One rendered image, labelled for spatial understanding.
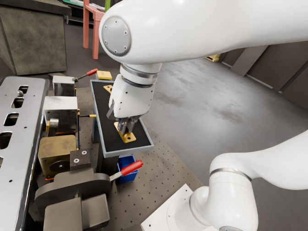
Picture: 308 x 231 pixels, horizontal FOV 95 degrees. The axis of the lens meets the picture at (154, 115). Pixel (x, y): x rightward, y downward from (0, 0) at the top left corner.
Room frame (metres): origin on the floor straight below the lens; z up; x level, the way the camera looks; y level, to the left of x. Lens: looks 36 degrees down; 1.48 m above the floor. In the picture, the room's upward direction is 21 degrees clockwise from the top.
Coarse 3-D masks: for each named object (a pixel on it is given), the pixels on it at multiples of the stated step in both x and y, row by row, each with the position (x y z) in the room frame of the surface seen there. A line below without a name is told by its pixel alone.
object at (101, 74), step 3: (99, 72) 0.59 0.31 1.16; (102, 72) 0.60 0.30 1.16; (105, 72) 0.62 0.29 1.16; (108, 72) 0.63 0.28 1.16; (99, 75) 0.57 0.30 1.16; (102, 75) 0.58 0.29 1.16; (105, 75) 0.59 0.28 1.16; (108, 75) 0.60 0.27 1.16; (99, 78) 0.56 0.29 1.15; (102, 78) 0.57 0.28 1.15; (105, 78) 0.58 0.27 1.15; (108, 78) 0.58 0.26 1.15; (111, 78) 0.59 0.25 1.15
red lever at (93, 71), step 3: (96, 69) 0.66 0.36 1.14; (87, 72) 0.64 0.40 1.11; (90, 72) 0.64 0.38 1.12; (93, 72) 0.65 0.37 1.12; (96, 72) 0.66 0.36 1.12; (84, 75) 0.63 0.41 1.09; (87, 75) 0.64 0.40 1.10; (90, 75) 0.64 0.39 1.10; (72, 78) 0.60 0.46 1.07; (75, 78) 0.60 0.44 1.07; (78, 78) 0.61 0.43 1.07; (75, 81) 0.60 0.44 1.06
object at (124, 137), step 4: (116, 124) 0.31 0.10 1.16; (116, 128) 0.30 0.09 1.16; (120, 132) 0.29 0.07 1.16; (128, 132) 0.30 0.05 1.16; (124, 136) 0.28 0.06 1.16; (128, 136) 0.29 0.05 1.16; (132, 136) 0.29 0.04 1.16; (124, 140) 0.27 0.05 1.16; (128, 140) 0.27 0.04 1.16; (132, 140) 0.28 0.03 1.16
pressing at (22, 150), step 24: (0, 96) 0.38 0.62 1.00; (24, 96) 0.43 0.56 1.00; (0, 120) 0.29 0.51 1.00; (24, 120) 0.32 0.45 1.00; (24, 144) 0.24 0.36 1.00; (0, 168) 0.15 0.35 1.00; (24, 168) 0.17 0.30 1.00; (0, 192) 0.10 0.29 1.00; (24, 192) 0.12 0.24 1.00; (0, 216) 0.06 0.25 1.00; (24, 216) 0.08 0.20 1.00
